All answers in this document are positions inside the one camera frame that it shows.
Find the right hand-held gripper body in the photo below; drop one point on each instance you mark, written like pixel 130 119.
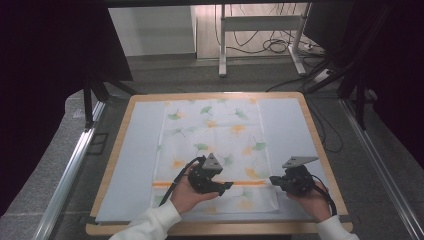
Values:
pixel 298 181

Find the white power adapter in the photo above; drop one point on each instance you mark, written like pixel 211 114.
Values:
pixel 323 75

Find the dark curtain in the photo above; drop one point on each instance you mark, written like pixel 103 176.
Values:
pixel 403 66
pixel 43 83

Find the white panel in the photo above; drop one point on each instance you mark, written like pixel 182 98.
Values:
pixel 153 30

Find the white power strip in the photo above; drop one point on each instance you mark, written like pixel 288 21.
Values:
pixel 313 47

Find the black metal stand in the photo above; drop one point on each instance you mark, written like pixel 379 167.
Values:
pixel 88 103
pixel 360 100

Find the pale blue table mat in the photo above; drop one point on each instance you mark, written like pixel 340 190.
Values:
pixel 136 160

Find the person's right hand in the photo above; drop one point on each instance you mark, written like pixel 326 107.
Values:
pixel 316 205

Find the person's left hand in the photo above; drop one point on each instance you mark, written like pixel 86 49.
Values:
pixel 186 198

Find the white metal desk frame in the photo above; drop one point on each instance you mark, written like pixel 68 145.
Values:
pixel 260 23

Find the aluminium floor rail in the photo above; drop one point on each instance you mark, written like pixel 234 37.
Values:
pixel 71 166
pixel 376 160

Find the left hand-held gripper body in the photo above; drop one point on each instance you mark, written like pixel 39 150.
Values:
pixel 203 181

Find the white leaf-print cloth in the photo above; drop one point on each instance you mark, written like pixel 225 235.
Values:
pixel 216 133

